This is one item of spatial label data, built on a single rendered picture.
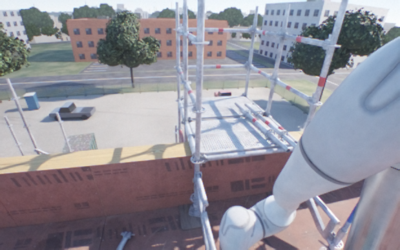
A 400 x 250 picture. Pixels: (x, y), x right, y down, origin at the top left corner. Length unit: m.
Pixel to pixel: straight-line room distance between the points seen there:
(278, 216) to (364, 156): 0.47
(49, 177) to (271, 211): 1.94
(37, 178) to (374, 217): 2.26
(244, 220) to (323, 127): 0.44
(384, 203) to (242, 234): 0.36
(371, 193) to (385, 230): 0.07
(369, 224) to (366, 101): 0.31
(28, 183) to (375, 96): 2.37
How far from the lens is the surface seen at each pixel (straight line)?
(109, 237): 2.35
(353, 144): 0.28
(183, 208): 2.39
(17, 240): 2.75
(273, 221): 0.72
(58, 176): 2.21
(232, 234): 0.67
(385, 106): 0.26
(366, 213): 0.52
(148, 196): 2.27
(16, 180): 2.39
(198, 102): 1.55
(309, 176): 0.34
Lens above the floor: 1.89
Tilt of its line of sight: 29 degrees down
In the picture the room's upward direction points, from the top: 2 degrees clockwise
